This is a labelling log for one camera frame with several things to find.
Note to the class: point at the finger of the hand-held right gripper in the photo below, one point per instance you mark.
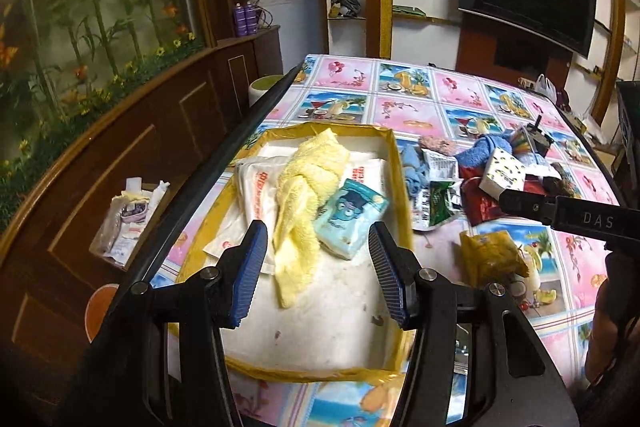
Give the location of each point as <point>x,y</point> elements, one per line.
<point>525,205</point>

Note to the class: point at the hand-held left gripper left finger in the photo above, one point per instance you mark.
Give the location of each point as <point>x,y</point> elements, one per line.
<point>247,272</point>

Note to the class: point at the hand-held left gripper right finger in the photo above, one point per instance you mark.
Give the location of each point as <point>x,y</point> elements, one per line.
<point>387,272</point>

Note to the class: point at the white yellow-dotted tissue pack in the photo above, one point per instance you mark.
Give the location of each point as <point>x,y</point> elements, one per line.
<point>502,172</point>

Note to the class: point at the dark red packet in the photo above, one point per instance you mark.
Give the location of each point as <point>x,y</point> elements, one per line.
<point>480,204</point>

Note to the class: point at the yellow brown packet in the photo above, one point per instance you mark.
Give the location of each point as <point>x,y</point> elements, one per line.
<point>492,259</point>

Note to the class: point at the colourful printed pack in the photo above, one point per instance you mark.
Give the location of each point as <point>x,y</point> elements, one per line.
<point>522,142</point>

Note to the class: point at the teal cartoon tissue packet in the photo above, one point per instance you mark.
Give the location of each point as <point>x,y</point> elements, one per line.
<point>345,222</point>

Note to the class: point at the blue fluffy towel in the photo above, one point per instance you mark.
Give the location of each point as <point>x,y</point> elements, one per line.
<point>480,152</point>

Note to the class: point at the yellow taped storage box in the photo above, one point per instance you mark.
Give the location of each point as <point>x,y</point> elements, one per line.
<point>320,297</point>

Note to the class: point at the yellow fluffy towel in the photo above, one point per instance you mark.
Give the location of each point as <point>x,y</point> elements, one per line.
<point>300,202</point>

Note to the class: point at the person's right hand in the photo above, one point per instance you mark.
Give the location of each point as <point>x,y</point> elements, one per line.
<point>607,317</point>

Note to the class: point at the white bag with red print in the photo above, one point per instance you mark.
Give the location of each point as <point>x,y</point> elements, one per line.
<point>367,174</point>
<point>235,242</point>
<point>260,202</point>

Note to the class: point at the black cup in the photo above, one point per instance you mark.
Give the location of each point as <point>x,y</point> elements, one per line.
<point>537,139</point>

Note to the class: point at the green white foil packet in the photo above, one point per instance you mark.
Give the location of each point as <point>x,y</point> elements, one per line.
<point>435,207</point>

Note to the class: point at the silver foil packet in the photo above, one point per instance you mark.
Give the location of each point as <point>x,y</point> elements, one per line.
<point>440,164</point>

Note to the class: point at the small blue cloth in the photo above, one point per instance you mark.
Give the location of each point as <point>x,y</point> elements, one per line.
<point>412,169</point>

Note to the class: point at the pink scrubber pad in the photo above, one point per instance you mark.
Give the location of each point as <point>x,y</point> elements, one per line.
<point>436,145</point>

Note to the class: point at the white plastic bag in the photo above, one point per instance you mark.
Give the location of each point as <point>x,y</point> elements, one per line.
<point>546,87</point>

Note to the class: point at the cardboard tray with packets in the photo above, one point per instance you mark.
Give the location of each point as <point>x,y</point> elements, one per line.
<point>127,227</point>

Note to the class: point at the fruit printed tablecloth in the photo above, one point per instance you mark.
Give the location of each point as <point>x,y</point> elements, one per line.
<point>450,97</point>

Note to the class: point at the orange round stool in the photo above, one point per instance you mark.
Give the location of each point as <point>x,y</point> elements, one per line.
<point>100,312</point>

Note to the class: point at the brown wooden cabinet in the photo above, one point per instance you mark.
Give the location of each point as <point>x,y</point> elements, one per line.
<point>150,147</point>

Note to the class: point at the green white stool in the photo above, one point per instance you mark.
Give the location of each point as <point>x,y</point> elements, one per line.
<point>265,88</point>

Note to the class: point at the purple spray can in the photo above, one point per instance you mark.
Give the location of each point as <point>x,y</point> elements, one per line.
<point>239,21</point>
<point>251,19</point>

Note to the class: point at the flower wall mural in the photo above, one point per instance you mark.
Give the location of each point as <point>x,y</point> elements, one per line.
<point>85,37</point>

